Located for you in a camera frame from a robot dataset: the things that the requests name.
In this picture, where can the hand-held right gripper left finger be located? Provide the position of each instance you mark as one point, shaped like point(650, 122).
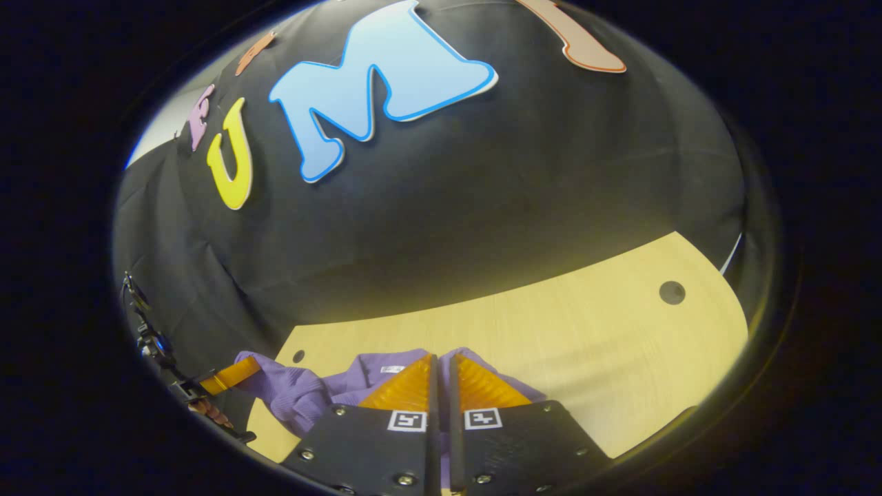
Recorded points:
point(435, 441)

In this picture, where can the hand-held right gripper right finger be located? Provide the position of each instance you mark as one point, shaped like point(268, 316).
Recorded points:
point(453, 441)

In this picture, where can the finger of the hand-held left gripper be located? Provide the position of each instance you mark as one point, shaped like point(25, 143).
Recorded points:
point(231, 375)

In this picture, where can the purple polo shirt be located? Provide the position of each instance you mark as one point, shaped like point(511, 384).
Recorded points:
point(303, 396)

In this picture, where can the black backdrop cloth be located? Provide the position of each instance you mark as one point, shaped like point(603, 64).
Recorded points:
point(517, 207)

